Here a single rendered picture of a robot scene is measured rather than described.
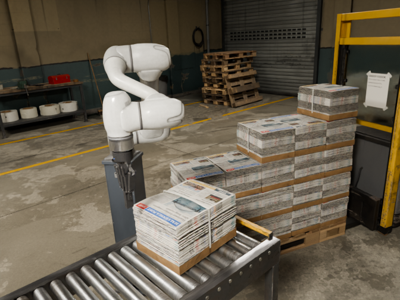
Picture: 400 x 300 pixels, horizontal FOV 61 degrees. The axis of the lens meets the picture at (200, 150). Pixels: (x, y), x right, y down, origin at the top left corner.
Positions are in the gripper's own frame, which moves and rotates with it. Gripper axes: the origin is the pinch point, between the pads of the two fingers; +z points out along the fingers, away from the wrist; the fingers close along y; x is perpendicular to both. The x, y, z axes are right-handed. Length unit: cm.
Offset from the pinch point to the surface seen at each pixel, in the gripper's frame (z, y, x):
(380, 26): -60, 215, -777
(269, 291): 61, -28, -54
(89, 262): 33.4, 20.3, 12.0
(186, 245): 21.2, -15.2, -15.0
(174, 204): 10.4, -0.6, -21.3
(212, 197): 10.4, -7.7, -37.1
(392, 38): -50, -6, -231
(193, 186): 10.1, 7.3, -38.8
